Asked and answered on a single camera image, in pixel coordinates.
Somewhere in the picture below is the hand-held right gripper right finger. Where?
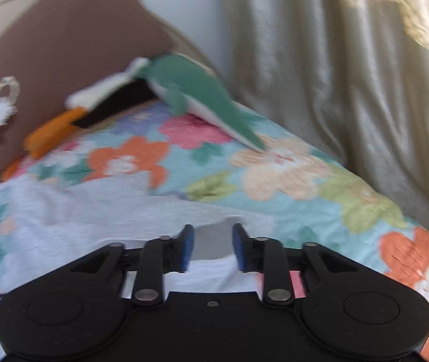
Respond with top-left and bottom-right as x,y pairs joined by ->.
232,223 -> 355,307

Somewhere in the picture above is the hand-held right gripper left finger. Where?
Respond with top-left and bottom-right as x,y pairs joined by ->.
70,224 -> 195,307

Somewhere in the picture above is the grey cat-face t-shirt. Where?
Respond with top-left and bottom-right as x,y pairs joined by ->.
0,175 -> 275,298

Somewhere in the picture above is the floral quilted bedspread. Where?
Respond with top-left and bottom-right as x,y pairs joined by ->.
0,102 -> 429,362

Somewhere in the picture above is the green and white plush toy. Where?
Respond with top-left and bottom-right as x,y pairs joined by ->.
145,53 -> 266,151

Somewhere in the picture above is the white orange black goose plush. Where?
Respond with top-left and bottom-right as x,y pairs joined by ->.
1,57 -> 158,179

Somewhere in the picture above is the beige curtain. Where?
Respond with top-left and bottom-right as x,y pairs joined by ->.
218,0 -> 429,253

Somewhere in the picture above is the brown pillow with cloud print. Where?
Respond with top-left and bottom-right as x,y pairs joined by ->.
0,0 -> 219,182

